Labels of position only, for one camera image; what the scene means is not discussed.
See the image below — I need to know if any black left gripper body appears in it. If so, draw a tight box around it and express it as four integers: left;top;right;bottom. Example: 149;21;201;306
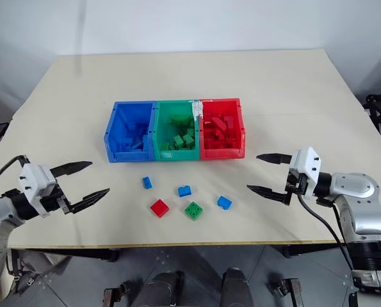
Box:
39;180;75;216

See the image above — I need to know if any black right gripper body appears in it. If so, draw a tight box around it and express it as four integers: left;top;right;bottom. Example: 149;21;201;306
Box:
284;169;307;206

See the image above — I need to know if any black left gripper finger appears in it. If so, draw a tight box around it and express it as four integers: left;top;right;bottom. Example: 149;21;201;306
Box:
69;187;111;215
50;161;93;178

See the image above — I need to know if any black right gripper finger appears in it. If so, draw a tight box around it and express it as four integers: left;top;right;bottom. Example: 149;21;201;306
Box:
246;184;287;205
255;153;293;166

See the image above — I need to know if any red plastic storage bin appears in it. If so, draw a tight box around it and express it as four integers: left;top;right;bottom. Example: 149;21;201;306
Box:
197;97;246;161

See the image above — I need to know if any blue plastic storage bin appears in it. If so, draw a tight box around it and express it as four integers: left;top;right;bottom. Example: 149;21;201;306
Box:
103;101;156;164

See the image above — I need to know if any red square toy brick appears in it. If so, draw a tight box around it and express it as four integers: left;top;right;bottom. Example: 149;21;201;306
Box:
149;198;172;219

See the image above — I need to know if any green four-stud toy brick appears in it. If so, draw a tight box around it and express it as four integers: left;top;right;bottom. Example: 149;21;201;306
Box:
184;201;206;221

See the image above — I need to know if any green plastic storage bin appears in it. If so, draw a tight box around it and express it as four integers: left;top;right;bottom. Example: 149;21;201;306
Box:
152;100;201;161

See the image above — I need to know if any dark rounded robot foot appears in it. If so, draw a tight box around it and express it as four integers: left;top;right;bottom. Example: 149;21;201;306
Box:
134;270;185;307
220;267;254;307

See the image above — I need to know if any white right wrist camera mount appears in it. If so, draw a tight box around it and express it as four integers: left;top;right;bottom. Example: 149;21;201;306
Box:
288;146;323;197

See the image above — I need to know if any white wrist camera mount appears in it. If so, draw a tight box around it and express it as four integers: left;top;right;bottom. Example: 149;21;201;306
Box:
288;146;323;197
18;163;58;219

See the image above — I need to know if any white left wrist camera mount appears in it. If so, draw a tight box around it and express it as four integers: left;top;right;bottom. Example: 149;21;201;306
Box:
18;163;58;219

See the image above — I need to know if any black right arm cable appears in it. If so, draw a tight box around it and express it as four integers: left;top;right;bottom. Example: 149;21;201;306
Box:
296;191;364;289

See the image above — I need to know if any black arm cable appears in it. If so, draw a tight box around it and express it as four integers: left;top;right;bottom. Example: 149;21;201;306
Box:
296;191;364;289
0;154;29;196

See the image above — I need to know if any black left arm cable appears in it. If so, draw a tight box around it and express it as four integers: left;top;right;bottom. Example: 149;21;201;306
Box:
0;154;29;196

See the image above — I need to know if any black caster frame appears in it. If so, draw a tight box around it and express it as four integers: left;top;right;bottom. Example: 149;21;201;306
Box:
102;279;137;307
268;277;302;307

